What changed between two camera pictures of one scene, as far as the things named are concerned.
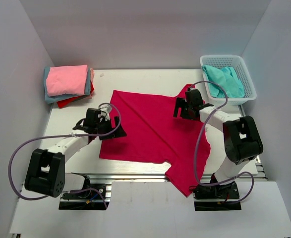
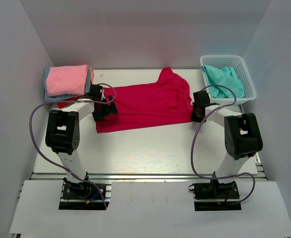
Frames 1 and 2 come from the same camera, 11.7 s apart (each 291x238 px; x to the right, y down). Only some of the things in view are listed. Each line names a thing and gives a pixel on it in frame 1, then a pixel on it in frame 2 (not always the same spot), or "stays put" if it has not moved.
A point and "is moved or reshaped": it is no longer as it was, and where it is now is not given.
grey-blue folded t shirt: (55, 98) stays put
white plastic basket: (237, 62) stays put
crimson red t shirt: (153, 135) is moved or reshaped
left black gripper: (116, 132) → (98, 117)
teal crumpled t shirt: (227, 77) stays put
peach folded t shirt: (91, 74) stays put
